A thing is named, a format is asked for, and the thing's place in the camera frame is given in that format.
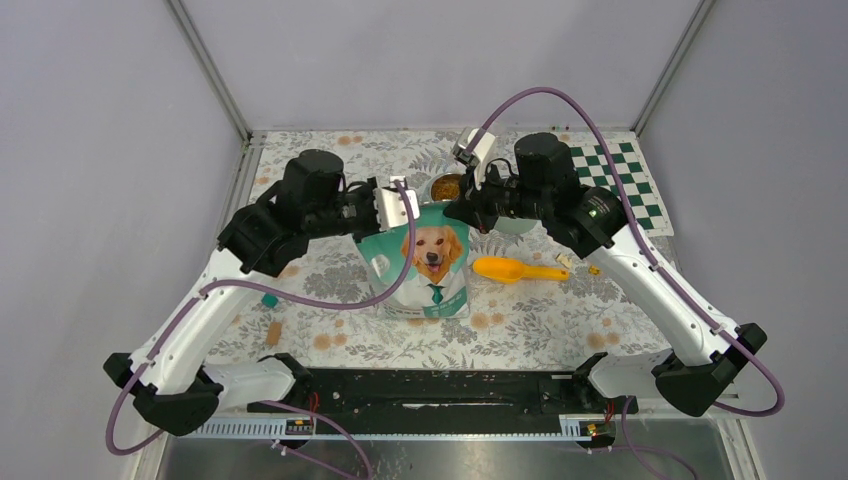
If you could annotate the teal pet food bag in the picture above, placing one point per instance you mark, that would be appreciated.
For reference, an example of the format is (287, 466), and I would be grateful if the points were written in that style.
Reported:
(436, 285)

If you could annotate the small cream crumb piece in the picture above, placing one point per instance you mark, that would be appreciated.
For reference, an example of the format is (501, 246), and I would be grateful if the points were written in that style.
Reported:
(564, 260)

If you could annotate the mint double pet bowl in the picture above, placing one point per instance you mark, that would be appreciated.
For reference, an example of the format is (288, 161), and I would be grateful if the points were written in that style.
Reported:
(446, 187)

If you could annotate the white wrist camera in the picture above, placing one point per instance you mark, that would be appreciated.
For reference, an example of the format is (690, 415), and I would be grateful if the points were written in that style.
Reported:
(395, 204)
(475, 149)

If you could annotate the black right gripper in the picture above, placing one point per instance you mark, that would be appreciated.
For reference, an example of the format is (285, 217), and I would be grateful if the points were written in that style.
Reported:
(479, 198)

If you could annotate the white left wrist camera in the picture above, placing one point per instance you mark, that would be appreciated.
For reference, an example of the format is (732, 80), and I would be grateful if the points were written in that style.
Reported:
(395, 204)

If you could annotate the white slotted cable duct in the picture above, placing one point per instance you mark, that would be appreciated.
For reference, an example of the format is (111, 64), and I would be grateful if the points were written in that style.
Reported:
(411, 425)

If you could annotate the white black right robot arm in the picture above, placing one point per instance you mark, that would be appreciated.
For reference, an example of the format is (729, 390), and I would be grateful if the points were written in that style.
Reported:
(707, 349)

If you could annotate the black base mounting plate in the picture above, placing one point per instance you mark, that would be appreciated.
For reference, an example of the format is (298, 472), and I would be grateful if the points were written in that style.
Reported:
(342, 393)

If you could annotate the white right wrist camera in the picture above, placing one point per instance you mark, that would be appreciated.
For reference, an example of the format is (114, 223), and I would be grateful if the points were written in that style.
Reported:
(475, 149)

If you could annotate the small teal cube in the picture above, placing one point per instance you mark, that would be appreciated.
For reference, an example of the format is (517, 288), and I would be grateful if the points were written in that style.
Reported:
(270, 301)

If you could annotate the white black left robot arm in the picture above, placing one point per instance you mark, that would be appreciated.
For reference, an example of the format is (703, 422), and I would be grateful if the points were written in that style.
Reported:
(168, 379)

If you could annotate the yellow plastic scoop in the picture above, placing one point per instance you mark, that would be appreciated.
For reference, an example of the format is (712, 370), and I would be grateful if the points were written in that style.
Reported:
(509, 271)

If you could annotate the green white checkerboard mat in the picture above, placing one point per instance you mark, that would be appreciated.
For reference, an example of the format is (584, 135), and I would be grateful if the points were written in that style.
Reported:
(640, 188)

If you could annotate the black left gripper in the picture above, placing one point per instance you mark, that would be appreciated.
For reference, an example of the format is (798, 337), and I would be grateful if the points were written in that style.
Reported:
(366, 189)

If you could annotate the small tan wooden block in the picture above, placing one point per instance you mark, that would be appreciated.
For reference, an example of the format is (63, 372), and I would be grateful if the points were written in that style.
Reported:
(274, 333)

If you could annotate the floral table mat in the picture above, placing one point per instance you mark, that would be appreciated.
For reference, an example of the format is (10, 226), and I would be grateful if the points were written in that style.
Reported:
(532, 325)

